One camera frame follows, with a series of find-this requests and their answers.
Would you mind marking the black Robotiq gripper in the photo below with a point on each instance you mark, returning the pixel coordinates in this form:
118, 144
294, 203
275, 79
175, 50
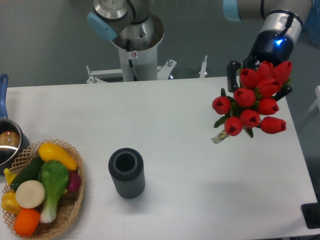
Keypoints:
269, 46

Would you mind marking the red tulip bouquet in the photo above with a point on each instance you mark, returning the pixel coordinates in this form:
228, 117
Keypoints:
252, 105

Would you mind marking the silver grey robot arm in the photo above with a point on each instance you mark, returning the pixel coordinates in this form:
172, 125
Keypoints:
136, 33

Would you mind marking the grey ribbed vase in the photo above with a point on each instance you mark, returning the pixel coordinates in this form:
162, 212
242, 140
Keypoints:
126, 167

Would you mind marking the blue plastic bag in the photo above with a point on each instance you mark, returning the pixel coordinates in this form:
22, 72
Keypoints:
312, 24

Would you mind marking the black device at table edge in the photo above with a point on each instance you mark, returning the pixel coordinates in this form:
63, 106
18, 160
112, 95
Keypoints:
311, 214

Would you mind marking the purple red onion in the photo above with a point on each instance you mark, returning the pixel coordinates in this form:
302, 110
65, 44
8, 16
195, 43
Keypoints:
74, 182

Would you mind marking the yellow squash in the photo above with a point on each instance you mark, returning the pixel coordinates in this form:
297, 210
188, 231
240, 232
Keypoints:
49, 151

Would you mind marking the green bok choy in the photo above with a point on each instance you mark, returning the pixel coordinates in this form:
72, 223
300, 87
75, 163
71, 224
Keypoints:
54, 177

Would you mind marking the woven wicker basket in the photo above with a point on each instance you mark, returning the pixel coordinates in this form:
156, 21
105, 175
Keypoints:
69, 204

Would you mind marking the green cucumber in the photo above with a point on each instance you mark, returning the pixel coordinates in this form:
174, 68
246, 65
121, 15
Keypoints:
30, 172

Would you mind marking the cream round bun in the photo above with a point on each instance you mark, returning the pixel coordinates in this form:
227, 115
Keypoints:
30, 194

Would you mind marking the yellow banana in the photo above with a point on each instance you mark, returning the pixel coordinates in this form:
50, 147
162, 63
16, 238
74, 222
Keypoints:
9, 176

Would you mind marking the orange fruit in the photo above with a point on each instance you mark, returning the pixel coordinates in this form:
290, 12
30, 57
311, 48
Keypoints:
26, 222

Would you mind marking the yellow bell pepper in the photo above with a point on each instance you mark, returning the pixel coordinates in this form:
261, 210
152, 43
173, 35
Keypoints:
9, 203

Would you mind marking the white chair frame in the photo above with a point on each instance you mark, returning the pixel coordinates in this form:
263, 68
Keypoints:
311, 111

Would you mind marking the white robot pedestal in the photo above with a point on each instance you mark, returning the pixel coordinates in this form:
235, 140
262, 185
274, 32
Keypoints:
137, 65

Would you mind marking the blue handled saucepan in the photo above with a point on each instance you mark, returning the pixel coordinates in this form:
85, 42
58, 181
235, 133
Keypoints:
12, 139

